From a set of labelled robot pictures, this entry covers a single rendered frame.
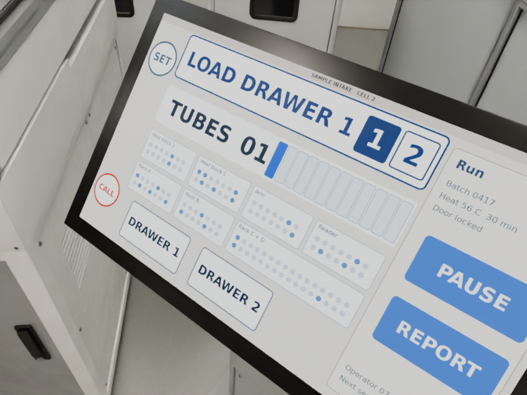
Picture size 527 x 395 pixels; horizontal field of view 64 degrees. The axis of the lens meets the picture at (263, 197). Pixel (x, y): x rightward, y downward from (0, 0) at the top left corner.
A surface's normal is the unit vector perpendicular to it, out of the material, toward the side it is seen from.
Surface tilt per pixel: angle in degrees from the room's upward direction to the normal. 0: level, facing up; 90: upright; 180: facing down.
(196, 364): 0
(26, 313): 90
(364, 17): 90
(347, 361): 50
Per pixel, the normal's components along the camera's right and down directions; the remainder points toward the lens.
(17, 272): 0.09, 0.69
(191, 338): 0.07, -0.72
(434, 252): -0.40, -0.06
